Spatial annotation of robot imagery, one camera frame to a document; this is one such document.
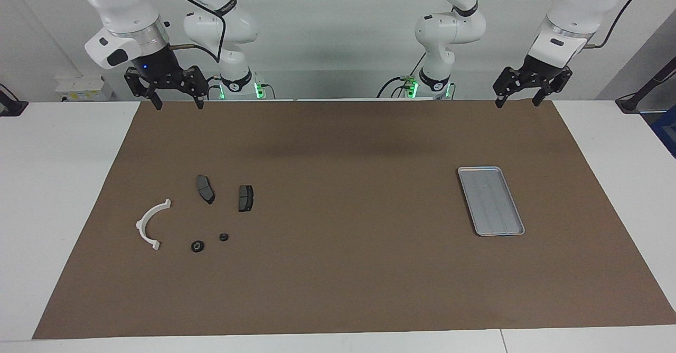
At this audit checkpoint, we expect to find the silver metal tray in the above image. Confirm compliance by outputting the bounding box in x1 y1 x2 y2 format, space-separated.
457 166 525 237

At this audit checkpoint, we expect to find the curved dark grey brake pad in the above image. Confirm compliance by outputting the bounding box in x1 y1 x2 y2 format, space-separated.
196 174 215 205

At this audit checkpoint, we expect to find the black angled stand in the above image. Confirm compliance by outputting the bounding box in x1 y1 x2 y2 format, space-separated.
615 57 676 114

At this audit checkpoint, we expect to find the blue crate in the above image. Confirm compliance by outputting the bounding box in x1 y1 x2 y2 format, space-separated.
651 105 676 158

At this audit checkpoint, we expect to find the brown table mat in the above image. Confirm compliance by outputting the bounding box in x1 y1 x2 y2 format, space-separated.
33 99 676 339

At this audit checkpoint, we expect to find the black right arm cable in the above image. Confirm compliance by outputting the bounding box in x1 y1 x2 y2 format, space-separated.
153 0 228 64

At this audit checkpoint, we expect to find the white wall socket box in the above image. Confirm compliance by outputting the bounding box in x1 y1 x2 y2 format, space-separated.
55 76 114 101

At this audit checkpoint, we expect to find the white curved plastic bracket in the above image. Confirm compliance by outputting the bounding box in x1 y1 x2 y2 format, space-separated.
136 199 172 251

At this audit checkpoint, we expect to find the black clamp mount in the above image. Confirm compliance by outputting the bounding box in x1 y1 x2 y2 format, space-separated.
0 83 28 117

